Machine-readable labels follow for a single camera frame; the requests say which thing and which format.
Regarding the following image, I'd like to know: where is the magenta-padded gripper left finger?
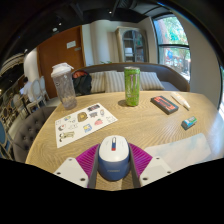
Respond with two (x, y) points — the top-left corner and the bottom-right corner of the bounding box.
(53, 143), (101, 190)

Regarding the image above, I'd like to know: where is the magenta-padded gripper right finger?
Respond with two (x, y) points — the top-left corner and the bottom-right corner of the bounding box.
(128, 143), (173, 188)

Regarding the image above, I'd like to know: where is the white and blue computer mouse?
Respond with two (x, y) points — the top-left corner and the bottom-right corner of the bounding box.
(97, 134), (131, 182)

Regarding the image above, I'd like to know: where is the pale grey-blue mouse pad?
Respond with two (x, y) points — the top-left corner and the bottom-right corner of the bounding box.
(144, 132), (213, 173)

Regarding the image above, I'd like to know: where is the white sticker sheet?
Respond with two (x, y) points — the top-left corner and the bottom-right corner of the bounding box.
(54, 102), (118, 149)

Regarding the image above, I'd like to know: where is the grey tufted chair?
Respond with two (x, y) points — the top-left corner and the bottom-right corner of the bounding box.
(12, 106), (58, 164)

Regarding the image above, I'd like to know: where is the small teal and white pack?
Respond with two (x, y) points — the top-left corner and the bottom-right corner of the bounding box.
(180, 115), (198, 131)

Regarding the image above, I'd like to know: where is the black and red flat box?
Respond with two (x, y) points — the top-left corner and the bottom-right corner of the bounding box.
(150, 95), (180, 115)

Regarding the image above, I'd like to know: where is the clear shaker bottle white lid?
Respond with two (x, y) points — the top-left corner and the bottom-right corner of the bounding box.
(50, 62), (78, 111)

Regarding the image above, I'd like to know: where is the green drink can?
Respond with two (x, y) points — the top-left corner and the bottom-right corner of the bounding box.
(123, 66), (142, 107)

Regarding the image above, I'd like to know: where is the group of white chairs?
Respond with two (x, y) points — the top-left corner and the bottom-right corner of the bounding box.
(9, 75), (51, 113)

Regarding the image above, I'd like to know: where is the black backpack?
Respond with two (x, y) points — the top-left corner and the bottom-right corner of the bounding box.
(71, 70), (93, 96)

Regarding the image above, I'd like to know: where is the striped cushion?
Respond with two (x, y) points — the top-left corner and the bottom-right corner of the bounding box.
(139, 71), (165, 92)
(104, 70), (127, 94)
(89, 71), (107, 94)

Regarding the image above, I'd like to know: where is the person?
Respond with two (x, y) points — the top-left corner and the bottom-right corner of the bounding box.
(18, 77), (34, 103)

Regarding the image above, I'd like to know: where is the grey curved sofa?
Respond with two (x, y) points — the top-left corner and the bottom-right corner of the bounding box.
(71, 62), (191, 96)

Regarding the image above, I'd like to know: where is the brown wooden door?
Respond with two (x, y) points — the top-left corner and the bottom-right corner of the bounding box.
(36, 25), (87, 100)

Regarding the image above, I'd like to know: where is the black-framed window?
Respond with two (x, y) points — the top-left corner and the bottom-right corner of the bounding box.
(152, 14), (192, 83)

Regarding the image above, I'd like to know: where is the glass-door display cabinet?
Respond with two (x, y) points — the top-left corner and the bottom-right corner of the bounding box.
(115, 26), (149, 64)

